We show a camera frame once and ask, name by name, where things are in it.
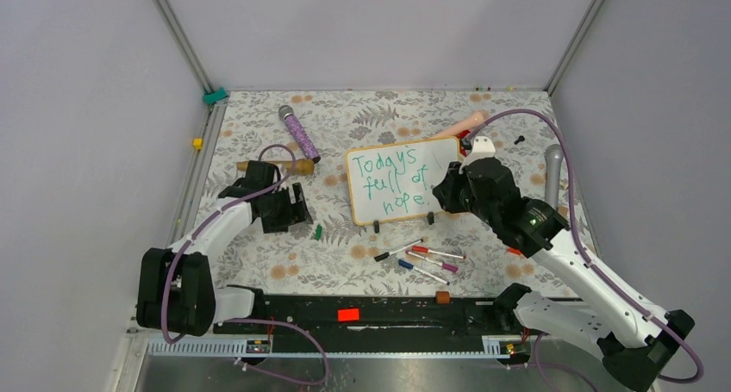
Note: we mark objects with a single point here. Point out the red square frame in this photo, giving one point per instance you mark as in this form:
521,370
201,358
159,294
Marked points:
464,142

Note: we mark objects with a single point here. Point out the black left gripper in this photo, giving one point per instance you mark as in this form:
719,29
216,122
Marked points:
291,215

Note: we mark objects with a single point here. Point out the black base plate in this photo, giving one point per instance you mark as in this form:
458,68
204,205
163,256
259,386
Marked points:
276,315

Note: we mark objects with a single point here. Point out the floral tablecloth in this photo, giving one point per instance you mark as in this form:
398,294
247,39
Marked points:
341,262

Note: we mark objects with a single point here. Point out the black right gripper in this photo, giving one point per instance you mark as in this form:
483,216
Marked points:
445,192

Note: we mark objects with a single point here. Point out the red tape patch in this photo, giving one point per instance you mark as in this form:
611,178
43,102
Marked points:
347,315

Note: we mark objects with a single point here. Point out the orange cylinder block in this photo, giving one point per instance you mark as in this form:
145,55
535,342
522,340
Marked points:
442,297

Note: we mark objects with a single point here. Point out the teal corner clamp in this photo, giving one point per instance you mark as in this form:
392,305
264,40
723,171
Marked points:
215,96

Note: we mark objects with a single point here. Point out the magenta whiteboard marker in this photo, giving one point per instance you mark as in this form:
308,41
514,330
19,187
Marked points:
445,266

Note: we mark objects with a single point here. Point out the gold toy microphone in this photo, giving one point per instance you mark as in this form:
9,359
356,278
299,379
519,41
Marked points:
300,167

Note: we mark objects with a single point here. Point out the black whiteboard marker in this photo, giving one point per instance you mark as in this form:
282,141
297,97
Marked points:
385,255

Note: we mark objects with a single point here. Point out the yellow framed whiteboard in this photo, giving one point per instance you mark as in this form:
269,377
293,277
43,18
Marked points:
395,182

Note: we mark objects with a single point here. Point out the blue whiteboard marker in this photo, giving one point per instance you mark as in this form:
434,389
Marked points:
408,266

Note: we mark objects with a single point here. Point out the silver toy microphone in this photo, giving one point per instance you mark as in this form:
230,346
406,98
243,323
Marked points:
553,157

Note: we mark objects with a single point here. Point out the purple glitter toy microphone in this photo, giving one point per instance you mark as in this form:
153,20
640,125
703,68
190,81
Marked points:
294,126

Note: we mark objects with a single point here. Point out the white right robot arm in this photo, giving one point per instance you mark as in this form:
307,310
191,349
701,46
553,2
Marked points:
632,337

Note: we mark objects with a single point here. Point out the red whiteboard marker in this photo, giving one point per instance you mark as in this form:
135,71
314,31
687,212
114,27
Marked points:
425,250

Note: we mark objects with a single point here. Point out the pink toy microphone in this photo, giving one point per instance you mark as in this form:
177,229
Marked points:
472,121

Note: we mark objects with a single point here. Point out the cable duct rail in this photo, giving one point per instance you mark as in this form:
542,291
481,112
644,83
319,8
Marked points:
354,345

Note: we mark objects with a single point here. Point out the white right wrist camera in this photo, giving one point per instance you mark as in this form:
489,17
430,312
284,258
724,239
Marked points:
482,148

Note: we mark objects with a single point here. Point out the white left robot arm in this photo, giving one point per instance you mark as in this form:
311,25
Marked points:
177,293

